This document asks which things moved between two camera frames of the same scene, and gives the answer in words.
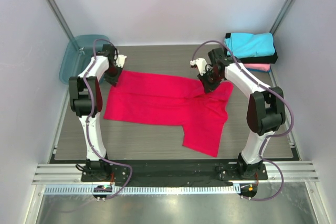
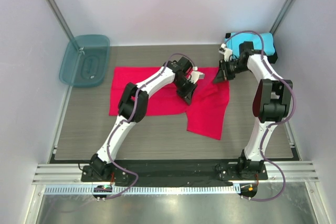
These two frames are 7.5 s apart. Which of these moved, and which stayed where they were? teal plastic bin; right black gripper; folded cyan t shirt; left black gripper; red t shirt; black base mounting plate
Moved: left black gripper; red t shirt; right black gripper
Stayed: folded cyan t shirt; teal plastic bin; black base mounting plate
